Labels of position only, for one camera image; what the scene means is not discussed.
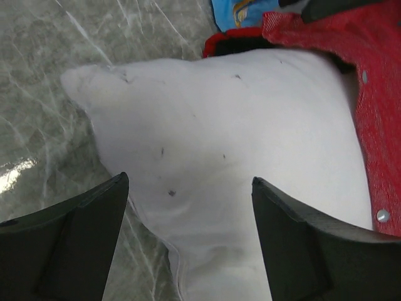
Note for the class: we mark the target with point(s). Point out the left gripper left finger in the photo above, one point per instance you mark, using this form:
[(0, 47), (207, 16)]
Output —
[(65, 251)]

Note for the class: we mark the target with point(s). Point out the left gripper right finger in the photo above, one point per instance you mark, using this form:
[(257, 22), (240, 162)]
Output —
[(309, 255)]

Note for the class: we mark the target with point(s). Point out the white pillow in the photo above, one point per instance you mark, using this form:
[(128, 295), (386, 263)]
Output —
[(192, 135)]

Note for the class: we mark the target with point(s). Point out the red pillowcase with grey print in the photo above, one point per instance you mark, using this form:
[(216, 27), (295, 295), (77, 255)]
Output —
[(369, 39)]

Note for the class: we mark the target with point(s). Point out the blue cartoon print pillow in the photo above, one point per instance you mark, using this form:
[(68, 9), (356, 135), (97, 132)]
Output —
[(232, 14)]

